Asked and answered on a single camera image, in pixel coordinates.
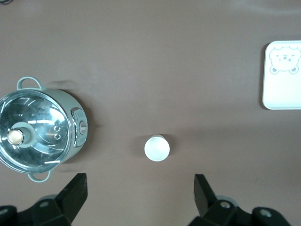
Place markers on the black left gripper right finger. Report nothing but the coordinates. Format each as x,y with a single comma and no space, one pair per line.
223,212

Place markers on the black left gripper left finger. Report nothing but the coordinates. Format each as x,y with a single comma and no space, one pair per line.
47,212

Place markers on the green electric cooking pot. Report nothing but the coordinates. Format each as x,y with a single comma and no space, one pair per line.
68,100

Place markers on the white plastic cup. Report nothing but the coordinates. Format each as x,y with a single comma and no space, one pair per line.
156,148

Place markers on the glass pot lid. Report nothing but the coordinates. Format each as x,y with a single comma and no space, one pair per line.
47,117

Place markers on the cream tray with bear print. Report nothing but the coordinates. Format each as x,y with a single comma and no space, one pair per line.
282,94

